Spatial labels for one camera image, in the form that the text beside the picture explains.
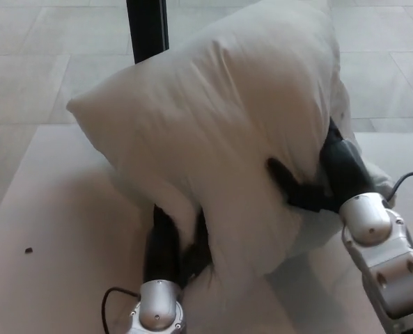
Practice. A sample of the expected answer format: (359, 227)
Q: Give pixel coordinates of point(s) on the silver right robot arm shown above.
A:
(383, 254)

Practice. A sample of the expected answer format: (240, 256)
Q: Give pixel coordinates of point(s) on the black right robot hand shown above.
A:
(335, 174)

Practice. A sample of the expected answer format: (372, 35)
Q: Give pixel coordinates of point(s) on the black vertical post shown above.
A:
(147, 29)

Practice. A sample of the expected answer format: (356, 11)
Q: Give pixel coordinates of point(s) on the white square pillow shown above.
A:
(220, 139)

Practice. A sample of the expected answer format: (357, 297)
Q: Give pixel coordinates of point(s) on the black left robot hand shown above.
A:
(162, 250)

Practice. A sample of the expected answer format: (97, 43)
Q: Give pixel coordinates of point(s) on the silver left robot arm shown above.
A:
(159, 308)

